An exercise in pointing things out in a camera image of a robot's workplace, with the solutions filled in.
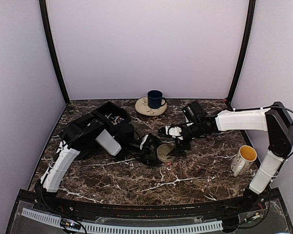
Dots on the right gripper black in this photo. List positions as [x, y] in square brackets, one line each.
[177, 151]

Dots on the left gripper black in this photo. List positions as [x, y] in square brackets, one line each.
[145, 153]

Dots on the gold jar lid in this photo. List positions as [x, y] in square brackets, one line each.
[163, 151]

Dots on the black three-compartment candy tray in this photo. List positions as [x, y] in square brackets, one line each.
[108, 127]

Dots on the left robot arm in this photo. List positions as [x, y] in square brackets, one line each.
[56, 170]

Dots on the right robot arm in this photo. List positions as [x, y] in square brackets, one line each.
[275, 120]

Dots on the beige ceramic plate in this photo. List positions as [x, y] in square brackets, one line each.
[141, 106]

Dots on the dark blue mug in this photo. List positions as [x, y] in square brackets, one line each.
[155, 99]

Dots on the white mug yellow inside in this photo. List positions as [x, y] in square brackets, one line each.
[242, 161]

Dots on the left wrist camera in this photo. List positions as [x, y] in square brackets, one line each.
[143, 141]

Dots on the white slotted cable duct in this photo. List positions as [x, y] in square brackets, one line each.
[93, 228]

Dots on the right black frame post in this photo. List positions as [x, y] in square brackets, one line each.
[243, 51]

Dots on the black frame post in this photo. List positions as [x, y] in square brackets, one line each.
[243, 51]
[52, 50]

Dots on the left black frame post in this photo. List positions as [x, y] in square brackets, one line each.
[52, 50]

